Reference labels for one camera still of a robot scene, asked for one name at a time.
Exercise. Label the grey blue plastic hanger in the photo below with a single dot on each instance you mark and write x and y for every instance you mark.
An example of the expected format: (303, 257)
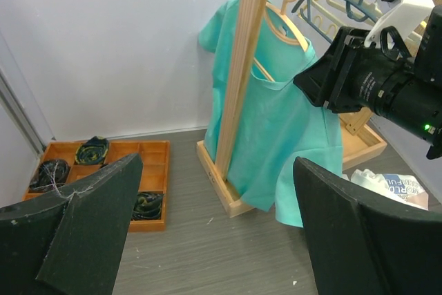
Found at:
(339, 14)

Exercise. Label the wooden clothes rack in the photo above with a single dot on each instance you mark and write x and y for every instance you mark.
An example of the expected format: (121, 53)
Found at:
(246, 38)

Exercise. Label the rolled dark sock left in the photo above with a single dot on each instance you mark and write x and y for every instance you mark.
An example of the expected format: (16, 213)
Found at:
(50, 174)

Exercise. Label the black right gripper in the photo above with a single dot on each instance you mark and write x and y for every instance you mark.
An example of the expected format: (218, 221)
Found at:
(349, 75)

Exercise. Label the rolled dark sock bottom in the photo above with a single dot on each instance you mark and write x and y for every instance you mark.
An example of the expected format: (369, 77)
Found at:
(148, 206)

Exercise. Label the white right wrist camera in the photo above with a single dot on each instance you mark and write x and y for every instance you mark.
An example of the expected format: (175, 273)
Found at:
(404, 15)

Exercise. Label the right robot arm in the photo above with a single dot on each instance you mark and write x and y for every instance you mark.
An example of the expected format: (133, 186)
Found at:
(388, 81)

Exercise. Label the teal t shirt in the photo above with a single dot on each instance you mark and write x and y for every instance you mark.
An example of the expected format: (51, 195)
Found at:
(277, 125)

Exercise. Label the wooden compartment tray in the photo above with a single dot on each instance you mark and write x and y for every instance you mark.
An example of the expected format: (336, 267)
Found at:
(129, 168)

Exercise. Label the rolled dark sock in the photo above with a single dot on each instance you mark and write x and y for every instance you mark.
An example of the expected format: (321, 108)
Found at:
(92, 152)
(50, 174)
(148, 206)

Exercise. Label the rolled dark sock top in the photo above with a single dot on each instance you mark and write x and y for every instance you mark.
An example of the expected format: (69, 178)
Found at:
(92, 152)

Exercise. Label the wooden hanger with teal shirt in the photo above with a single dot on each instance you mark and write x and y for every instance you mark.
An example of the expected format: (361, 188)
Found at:
(279, 25)

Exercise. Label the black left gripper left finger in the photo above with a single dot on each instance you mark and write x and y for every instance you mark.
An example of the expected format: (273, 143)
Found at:
(49, 247)

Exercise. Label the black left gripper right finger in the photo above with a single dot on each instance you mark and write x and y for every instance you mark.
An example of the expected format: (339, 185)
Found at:
(361, 242)

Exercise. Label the light blue t shirt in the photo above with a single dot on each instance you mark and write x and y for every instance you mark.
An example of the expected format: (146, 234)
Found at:
(405, 189)

